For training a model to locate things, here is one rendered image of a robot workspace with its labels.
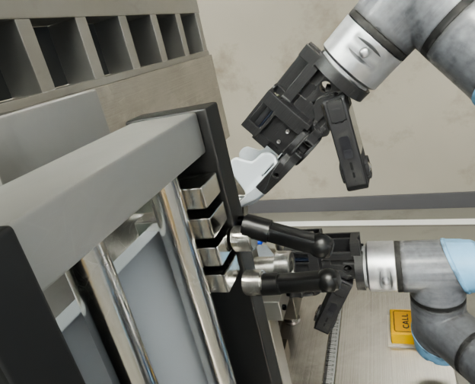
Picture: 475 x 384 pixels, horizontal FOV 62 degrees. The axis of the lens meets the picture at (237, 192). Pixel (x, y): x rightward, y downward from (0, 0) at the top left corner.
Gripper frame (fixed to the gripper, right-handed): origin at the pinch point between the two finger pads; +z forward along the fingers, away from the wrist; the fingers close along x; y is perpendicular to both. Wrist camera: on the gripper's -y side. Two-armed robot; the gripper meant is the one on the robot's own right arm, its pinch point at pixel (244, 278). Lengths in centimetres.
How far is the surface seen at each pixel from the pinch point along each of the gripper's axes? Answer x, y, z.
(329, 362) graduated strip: -1.1, -19.0, -11.9
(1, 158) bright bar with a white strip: 38, 35, -6
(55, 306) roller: 36.6, 23.5, -2.0
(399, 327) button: -8.2, -16.6, -24.1
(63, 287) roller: 35.3, 24.2, -2.0
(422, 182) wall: -245, -88, -47
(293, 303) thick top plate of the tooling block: -4.0, -8.3, -6.4
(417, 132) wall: -245, -50, -46
